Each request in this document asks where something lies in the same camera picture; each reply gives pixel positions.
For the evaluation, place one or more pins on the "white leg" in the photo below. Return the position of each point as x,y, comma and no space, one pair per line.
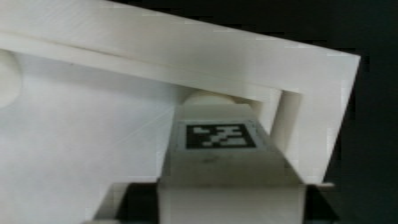
228,183

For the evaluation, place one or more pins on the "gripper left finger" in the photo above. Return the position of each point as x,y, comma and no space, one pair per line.
105,215

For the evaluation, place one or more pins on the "white square tabletop tray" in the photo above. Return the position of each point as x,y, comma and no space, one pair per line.
103,63

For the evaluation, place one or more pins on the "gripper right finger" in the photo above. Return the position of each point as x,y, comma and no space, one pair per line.
320,211

